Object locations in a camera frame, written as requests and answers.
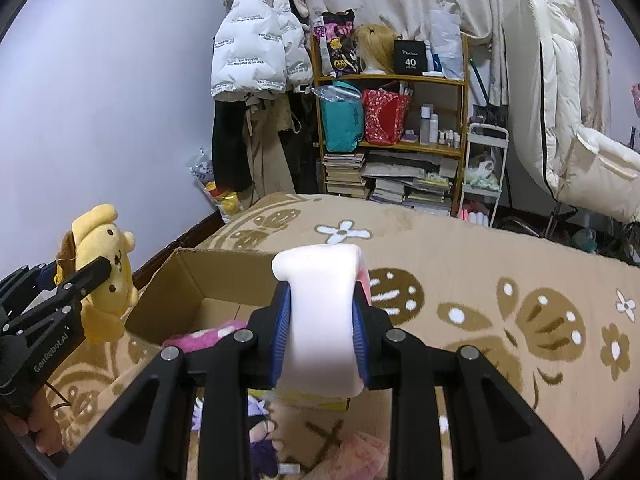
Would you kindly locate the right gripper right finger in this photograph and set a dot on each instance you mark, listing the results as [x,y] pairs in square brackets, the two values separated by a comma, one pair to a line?
[493,432]

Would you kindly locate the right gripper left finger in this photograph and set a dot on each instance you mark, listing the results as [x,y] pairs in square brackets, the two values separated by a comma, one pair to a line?
[145,433]

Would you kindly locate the yellow dog plush toy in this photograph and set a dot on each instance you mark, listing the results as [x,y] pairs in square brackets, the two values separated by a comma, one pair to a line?
[96,249]

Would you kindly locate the white-haired anime plush doll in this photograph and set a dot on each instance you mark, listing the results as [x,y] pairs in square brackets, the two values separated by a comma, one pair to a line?
[264,462]

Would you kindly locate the pink towel roll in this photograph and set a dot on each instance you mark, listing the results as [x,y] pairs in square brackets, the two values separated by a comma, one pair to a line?
[360,456]

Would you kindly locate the pink toilet paper roll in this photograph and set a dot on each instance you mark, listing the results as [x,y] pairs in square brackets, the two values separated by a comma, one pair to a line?
[316,350]

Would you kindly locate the pink white plush toy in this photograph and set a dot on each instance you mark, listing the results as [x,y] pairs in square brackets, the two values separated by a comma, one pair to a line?
[202,339]

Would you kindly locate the person's left hand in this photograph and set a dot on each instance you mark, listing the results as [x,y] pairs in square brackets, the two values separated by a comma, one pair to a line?
[41,421]

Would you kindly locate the open cardboard box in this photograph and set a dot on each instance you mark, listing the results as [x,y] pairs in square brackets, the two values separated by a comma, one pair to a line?
[198,289]

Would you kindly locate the bag of snacks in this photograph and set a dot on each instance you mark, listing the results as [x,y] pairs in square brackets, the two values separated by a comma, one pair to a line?
[227,203]

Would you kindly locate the black hanging coat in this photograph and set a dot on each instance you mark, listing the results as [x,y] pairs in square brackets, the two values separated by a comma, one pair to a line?
[230,162]

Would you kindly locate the white metal trolley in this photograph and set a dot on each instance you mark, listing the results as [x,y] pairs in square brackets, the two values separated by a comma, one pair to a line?
[483,173]

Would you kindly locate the pile of magazines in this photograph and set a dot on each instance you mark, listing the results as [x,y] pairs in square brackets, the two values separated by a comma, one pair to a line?
[418,181]

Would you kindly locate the beige trench coat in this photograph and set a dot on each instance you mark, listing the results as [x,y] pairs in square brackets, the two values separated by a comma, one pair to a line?
[265,154]

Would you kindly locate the stack of books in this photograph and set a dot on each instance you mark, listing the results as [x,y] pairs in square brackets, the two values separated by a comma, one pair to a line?
[342,174]

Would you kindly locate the wooden shelf unit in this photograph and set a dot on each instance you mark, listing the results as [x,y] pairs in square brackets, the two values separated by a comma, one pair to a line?
[453,148]

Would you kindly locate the red patterned bag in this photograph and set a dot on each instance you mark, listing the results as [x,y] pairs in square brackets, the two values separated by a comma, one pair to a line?
[384,116]

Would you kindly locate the white puffer jacket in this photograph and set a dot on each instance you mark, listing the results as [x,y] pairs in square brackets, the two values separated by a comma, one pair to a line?
[259,52]

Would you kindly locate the teal bag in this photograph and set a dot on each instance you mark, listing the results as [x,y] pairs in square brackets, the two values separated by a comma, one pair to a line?
[341,115]

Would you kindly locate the pink desk fan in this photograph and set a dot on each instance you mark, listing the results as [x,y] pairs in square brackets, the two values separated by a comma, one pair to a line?
[635,92]

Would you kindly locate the cream puffer coat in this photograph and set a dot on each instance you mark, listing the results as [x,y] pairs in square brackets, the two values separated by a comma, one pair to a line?
[575,164]

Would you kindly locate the black box number 40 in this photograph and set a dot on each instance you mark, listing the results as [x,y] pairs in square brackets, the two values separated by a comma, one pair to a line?
[409,57]

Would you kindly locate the pink black anime merchandise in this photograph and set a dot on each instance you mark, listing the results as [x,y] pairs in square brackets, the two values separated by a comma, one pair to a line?
[333,32]

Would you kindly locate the blonde wig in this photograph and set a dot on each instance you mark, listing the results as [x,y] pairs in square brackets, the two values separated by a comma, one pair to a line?
[375,47]

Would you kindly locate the clear plastic bag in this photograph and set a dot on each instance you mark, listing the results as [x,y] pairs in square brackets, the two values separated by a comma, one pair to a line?
[446,42]

